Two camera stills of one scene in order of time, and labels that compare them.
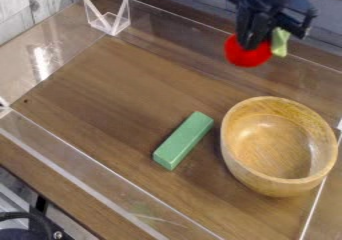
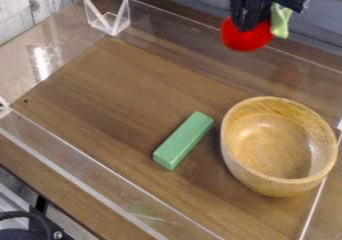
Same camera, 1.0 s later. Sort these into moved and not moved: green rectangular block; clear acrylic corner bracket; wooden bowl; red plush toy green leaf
Moved: red plush toy green leaf
Not moved: clear acrylic corner bracket; wooden bowl; green rectangular block
